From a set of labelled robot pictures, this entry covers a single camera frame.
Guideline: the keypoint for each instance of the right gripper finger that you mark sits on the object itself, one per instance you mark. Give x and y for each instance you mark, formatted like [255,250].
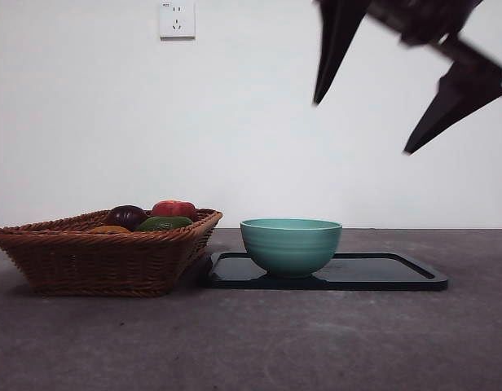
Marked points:
[467,93]
[336,45]

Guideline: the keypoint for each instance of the teal ribbed bowl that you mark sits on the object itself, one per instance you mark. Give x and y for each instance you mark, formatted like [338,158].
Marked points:
[291,252]

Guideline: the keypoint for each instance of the orange-brown kiwifruit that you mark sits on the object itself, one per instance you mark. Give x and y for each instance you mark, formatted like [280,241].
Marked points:
[110,229]

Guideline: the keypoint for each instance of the dark green rectangular tray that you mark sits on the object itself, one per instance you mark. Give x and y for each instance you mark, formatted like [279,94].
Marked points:
[377,275]

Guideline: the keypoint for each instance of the red apple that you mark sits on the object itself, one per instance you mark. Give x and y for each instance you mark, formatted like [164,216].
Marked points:
[173,208]

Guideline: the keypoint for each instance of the green avocado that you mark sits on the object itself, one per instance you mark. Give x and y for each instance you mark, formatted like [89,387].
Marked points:
[165,224]

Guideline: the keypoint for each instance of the dark purple plum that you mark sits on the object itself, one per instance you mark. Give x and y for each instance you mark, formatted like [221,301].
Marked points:
[126,216]

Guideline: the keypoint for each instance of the brown wicker basket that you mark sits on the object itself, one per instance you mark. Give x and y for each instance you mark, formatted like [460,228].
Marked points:
[92,264]

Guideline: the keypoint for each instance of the white wall socket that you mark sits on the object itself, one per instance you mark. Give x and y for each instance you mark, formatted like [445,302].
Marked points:
[177,20]

